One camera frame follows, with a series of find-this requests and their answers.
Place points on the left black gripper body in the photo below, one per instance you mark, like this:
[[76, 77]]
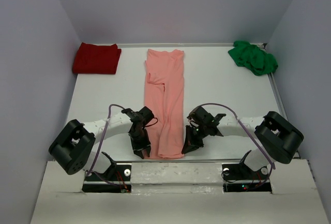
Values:
[[139, 139]]

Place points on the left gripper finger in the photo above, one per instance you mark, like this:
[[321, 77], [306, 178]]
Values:
[[147, 149], [139, 152]]

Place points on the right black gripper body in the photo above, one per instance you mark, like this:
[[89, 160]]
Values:
[[194, 139]]

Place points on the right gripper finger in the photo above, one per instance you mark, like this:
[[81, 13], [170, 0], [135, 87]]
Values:
[[194, 145], [188, 137]]

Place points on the pink t shirt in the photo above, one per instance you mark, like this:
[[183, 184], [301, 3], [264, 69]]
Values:
[[164, 96]]

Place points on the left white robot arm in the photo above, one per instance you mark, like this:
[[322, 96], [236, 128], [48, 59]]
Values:
[[78, 145]]

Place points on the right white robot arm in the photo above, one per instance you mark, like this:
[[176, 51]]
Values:
[[276, 139]]

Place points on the crumpled green t shirt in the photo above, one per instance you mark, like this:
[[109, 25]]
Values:
[[250, 56]]

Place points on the folded red t shirt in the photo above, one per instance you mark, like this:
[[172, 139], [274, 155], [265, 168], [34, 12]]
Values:
[[94, 59]]

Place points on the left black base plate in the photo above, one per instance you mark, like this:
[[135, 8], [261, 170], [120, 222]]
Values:
[[118, 182]]

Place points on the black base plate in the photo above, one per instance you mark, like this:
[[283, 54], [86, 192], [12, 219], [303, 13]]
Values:
[[118, 182], [238, 177]]

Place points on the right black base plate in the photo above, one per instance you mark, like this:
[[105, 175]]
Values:
[[238, 177]]

